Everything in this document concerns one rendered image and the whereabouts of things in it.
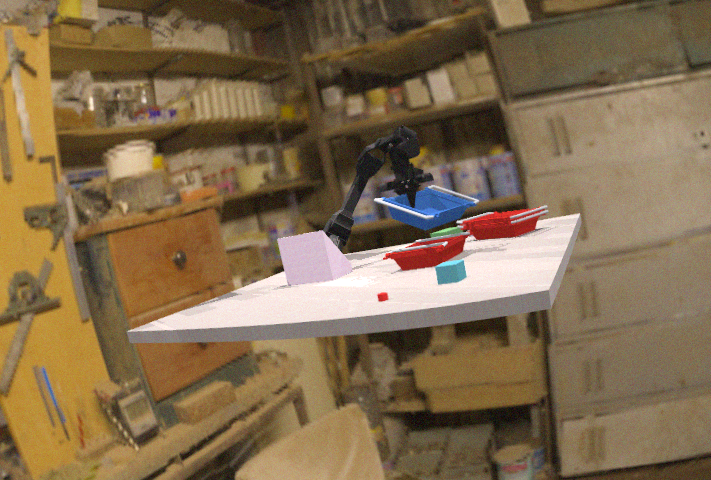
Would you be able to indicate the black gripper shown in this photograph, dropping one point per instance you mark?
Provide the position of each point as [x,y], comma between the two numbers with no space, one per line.
[403,172]

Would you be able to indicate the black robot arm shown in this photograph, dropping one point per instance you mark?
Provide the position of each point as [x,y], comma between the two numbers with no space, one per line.
[402,145]

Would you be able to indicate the blue plastic tray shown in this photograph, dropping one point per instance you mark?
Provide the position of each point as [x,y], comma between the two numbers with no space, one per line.
[432,208]

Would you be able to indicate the small teal block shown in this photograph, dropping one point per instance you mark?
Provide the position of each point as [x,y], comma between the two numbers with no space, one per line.
[450,272]

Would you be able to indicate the green rectangular block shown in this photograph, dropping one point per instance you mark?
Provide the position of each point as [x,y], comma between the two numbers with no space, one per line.
[448,231]

